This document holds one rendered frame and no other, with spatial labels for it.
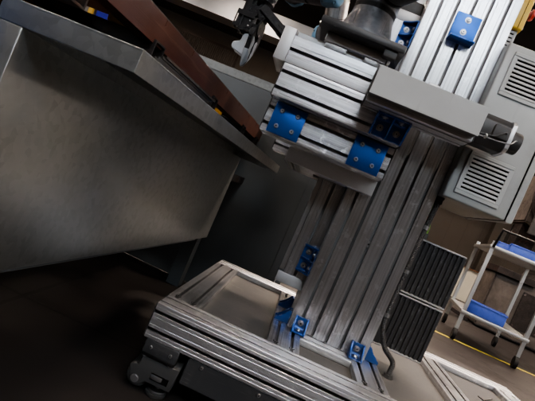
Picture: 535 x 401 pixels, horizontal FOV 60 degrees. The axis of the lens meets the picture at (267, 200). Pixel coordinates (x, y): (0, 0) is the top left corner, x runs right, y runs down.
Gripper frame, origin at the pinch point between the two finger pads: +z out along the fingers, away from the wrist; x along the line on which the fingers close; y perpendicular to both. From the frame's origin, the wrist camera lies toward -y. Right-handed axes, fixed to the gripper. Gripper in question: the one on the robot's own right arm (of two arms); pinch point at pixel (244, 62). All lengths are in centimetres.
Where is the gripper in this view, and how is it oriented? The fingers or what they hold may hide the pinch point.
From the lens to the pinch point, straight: 145.7
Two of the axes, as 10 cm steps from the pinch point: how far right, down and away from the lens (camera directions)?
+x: -1.5, -0.3, -9.9
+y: -9.1, -4.0, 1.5
